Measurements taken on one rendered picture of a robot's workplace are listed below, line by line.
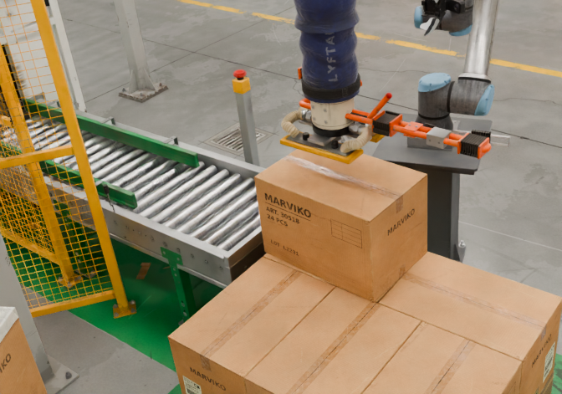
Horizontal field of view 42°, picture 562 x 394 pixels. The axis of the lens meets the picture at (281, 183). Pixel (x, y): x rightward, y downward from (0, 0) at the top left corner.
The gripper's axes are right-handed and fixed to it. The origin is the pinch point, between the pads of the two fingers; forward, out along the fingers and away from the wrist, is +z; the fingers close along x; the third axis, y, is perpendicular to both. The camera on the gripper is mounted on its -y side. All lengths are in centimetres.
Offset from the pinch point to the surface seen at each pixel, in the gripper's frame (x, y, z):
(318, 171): -64, 36, 27
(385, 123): -31.3, 0.4, 28.2
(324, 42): -2.1, 22.4, 32.3
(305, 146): -45, 31, 38
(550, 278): -158, -32, -71
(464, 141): -31, -31, 27
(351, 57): -10.5, 17.7, 23.0
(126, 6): -80, 350, -125
